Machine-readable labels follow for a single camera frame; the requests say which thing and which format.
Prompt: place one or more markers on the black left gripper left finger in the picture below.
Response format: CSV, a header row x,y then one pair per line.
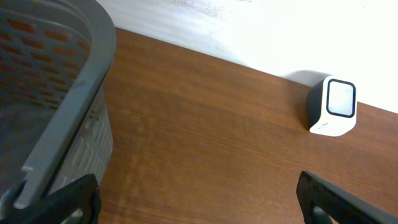
x,y
83,194

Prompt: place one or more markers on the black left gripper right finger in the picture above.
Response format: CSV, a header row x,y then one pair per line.
x,y
323,202

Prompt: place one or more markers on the white barcode scanner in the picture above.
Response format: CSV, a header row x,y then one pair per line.
x,y
332,107

